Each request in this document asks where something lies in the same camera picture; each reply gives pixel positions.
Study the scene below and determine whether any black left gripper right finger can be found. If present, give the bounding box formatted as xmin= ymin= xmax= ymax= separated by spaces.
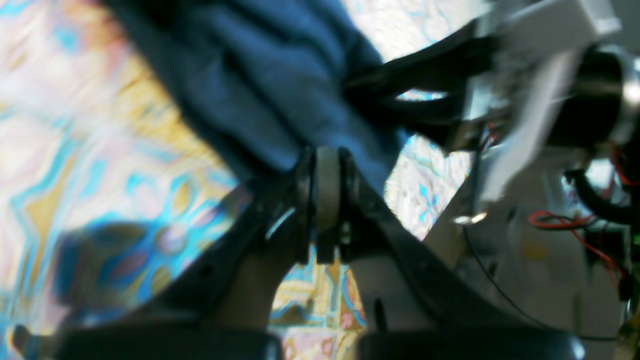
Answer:
xmin=316 ymin=147 xmax=585 ymax=360

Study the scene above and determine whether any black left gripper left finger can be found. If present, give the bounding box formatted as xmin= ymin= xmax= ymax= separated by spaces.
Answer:
xmin=13 ymin=150 xmax=316 ymax=360

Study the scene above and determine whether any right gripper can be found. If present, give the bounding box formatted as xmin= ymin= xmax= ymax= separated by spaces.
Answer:
xmin=345 ymin=0 xmax=622 ymax=225

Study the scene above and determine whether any dark blue t-shirt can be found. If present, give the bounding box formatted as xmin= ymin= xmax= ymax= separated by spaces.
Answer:
xmin=105 ymin=0 xmax=407 ymax=194

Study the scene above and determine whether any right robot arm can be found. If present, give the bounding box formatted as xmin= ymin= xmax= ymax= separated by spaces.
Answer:
xmin=344 ymin=0 xmax=639 ymax=280

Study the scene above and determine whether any colourful patterned tablecloth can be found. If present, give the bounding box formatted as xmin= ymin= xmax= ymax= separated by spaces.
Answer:
xmin=1 ymin=0 xmax=489 ymax=360

